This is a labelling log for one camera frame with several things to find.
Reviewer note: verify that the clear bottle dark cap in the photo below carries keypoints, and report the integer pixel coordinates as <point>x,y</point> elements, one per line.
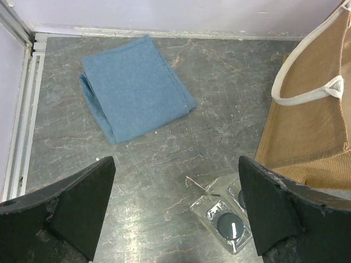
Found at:
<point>227,222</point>
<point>229,189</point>

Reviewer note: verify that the folded blue cloth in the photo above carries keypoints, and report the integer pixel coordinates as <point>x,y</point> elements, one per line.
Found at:
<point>132,90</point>

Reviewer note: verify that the aluminium frame rail left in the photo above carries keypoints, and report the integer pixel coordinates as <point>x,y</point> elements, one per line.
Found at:
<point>17,168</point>

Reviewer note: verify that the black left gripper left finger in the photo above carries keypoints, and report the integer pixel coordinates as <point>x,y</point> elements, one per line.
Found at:
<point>59,222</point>

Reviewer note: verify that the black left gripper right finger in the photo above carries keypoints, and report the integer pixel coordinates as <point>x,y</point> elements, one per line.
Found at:
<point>292,222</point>

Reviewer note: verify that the brown canvas bag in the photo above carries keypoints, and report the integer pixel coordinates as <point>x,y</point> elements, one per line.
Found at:
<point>306,136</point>

